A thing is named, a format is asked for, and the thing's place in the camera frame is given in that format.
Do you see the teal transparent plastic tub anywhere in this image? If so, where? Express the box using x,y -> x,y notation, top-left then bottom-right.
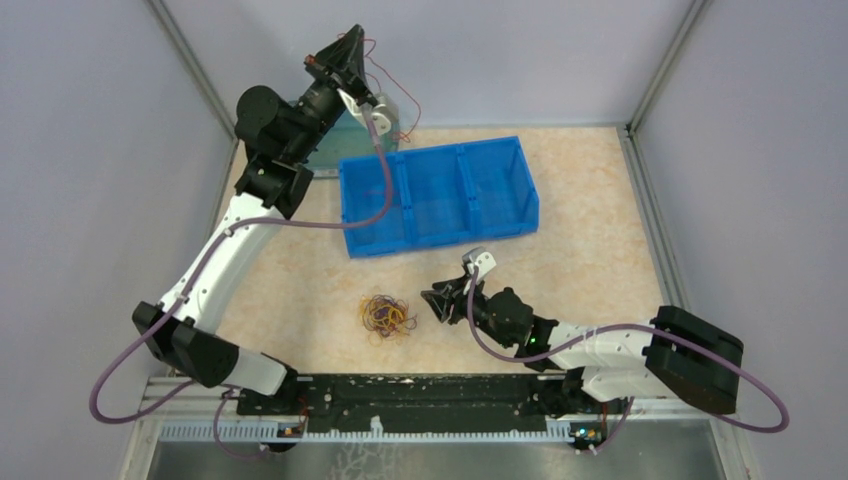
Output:
306,110 -> 400,179

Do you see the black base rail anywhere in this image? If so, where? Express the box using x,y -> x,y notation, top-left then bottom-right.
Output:
236,373 -> 626,434

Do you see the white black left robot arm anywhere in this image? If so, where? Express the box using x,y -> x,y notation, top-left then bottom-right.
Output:
132,24 -> 392,414

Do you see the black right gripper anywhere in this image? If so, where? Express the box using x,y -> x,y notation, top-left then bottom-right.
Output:
422,272 -> 514,349

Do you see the colourful wire bundle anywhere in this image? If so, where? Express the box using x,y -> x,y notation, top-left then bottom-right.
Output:
358,294 -> 420,347

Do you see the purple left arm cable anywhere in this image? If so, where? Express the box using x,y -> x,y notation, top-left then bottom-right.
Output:
89,109 -> 395,462

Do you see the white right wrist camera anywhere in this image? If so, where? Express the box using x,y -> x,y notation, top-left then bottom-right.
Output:
462,246 -> 497,281

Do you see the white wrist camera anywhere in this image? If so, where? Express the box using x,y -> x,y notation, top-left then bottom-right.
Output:
337,89 -> 400,136
462,246 -> 497,281

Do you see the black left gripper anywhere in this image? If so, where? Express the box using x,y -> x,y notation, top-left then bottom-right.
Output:
285,23 -> 374,162

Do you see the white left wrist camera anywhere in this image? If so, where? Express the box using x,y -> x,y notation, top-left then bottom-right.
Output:
337,89 -> 400,136

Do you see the grey slotted cable duct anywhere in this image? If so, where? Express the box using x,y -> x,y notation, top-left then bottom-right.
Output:
158,420 -> 575,444

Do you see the blue three-compartment plastic bin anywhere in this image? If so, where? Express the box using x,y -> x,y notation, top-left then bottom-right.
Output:
344,136 -> 540,258

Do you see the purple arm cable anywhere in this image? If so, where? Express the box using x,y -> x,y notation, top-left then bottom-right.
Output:
89,109 -> 395,462
465,264 -> 791,455

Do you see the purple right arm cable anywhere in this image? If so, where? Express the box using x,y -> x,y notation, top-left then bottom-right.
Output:
465,264 -> 791,455

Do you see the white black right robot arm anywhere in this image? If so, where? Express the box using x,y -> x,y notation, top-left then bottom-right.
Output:
420,276 -> 744,415

